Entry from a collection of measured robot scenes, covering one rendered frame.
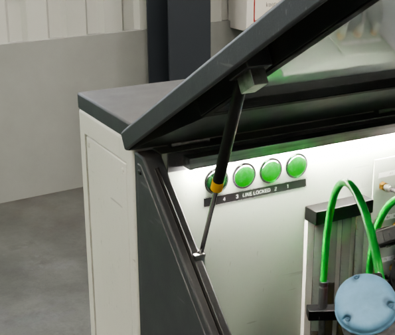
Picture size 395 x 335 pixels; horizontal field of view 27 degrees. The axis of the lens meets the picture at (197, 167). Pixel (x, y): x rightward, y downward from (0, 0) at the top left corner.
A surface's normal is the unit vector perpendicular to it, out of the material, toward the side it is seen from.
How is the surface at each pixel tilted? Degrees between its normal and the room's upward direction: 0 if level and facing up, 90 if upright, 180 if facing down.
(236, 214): 90
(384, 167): 90
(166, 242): 90
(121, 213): 90
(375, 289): 45
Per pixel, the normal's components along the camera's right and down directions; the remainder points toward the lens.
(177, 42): 0.51, 0.27
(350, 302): -0.25, -0.45
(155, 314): -0.88, 0.16
